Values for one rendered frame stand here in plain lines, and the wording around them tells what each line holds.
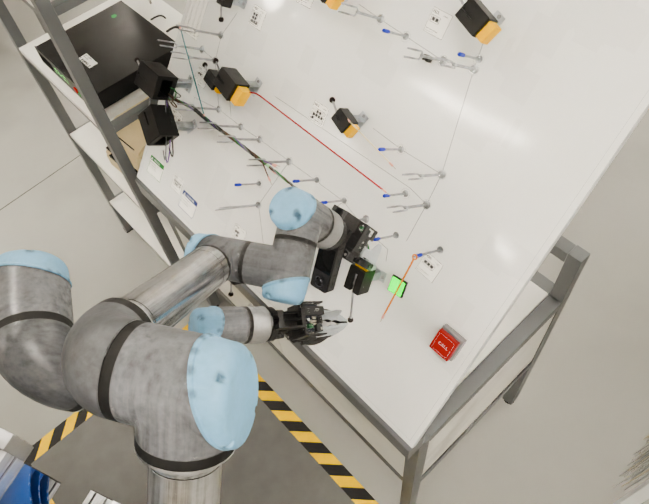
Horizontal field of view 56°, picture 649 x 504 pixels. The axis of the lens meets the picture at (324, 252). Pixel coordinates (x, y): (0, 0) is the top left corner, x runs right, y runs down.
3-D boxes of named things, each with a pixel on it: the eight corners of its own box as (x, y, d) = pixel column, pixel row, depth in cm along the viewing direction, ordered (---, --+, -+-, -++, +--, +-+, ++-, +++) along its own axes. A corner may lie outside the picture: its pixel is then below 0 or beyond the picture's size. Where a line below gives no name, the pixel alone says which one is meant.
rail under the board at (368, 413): (407, 460, 144) (408, 452, 139) (141, 192, 198) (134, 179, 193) (423, 444, 146) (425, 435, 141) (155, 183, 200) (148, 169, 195)
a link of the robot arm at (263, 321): (240, 346, 124) (236, 307, 127) (260, 345, 127) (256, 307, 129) (256, 340, 118) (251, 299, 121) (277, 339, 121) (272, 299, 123)
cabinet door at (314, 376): (400, 478, 180) (404, 438, 148) (281, 356, 205) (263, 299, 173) (406, 472, 181) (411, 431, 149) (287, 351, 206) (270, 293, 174)
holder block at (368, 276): (353, 283, 137) (343, 286, 134) (361, 261, 135) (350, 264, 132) (368, 292, 135) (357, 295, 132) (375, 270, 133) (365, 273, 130)
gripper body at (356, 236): (380, 233, 123) (356, 215, 113) (358, 270, 123) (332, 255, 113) (352, 218, 127) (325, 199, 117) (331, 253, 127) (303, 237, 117)
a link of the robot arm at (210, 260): (12, 418, 69) (200, 275, 114) (99, 440, 67) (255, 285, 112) (4, 326, 65) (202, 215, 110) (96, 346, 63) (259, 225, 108)
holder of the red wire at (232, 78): (240, 53, 157) (207, 48, 149) (267, 87, 153) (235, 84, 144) (231, 69, 160) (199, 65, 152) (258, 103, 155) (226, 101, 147)
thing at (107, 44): (97, 116, 182) (88, 99, 176) (42, 63, 198) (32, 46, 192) (186, 62, 193) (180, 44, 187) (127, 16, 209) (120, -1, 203)
